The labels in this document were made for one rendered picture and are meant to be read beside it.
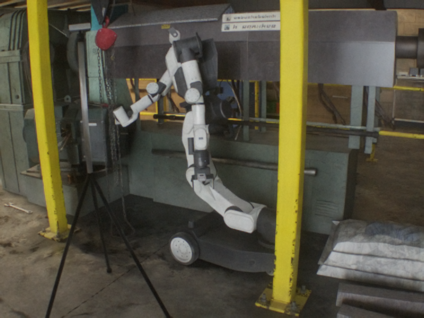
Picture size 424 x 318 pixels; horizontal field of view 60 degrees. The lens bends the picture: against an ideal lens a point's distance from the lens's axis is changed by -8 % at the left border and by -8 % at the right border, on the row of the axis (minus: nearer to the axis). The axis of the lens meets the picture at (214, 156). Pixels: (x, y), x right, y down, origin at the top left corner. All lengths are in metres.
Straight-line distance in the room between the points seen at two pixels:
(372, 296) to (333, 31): 1.61
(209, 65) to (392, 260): 1.50
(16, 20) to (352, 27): 2.76
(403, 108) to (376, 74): 4.86
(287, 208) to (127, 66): 2.05
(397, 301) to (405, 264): 0.28
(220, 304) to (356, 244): 0.80
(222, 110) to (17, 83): 2.11
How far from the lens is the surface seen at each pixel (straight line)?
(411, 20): 7.40
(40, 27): 2.71
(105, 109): 3.01
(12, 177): 4.02
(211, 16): 2.93
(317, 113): 5.56
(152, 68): 3.22
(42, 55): 2.70
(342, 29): 2.63
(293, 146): 1.73
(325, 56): 2.63
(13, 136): 3.84
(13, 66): 3.77
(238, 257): 2.23
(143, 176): 3.47
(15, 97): 3.76
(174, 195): 3.26
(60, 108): 3.12
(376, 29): 2.60
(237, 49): 2.83
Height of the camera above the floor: 1.22
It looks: 15 degrees down
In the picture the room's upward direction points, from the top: 1 degrees counter-clockwise
